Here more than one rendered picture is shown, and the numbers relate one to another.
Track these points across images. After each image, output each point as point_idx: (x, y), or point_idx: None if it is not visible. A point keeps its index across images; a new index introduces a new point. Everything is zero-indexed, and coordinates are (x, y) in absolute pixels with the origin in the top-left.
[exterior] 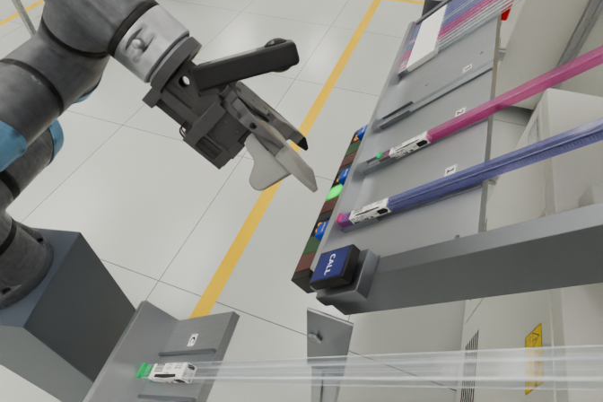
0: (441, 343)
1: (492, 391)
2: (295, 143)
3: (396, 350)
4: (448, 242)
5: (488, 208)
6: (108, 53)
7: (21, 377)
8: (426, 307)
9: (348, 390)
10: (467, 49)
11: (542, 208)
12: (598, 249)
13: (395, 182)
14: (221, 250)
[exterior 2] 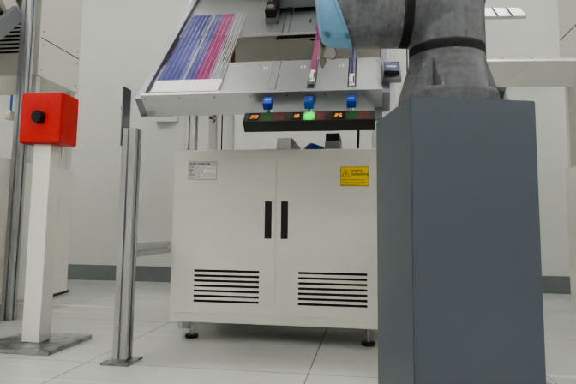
0: (281, 348)
1: (353, 235)
2: (326, 59)
3: (297, 358)
4: (381, 57)
5: (185, 267)
6: None
7: (543, 328)
8: (248, 351)
9: (347, 370)
10: (244, 69)
11: (274, 161)
12: None
13: (333, 81)
14: None
